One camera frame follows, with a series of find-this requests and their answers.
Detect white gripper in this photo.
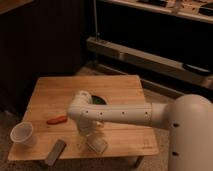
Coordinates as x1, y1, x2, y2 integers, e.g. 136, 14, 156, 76
79, 120, 97, 135

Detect white sponge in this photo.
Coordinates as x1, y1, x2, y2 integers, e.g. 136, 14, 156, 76
87, 136, 108, 154

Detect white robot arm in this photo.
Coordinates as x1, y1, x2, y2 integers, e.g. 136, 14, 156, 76
68, 91, 213, 171

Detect orange carrot toy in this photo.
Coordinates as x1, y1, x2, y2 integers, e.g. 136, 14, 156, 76
46, 116, 67, 125

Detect dark green bowl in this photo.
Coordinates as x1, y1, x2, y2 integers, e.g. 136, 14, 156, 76
92, 95, 106, 105

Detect grey rectangular block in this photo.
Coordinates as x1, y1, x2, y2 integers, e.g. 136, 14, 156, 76
45, 140, 66, 166

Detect wooden table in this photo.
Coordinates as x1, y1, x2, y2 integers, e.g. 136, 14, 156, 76
8, 75, 159, 161

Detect metal table leg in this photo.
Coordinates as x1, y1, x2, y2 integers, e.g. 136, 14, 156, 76
133, 156, 144, 168

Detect vertical metal pole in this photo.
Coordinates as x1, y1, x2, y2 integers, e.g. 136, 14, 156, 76
93, 0, 99, 41

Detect upper wooden shelf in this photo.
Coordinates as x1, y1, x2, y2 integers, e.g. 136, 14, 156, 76
101, 0, 213, 24

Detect long metal rail shelf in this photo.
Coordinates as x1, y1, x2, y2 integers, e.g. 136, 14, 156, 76
86, 37, 213, 90

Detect black object on rail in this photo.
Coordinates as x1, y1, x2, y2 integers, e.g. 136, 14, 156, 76
182, 63, 213, 76

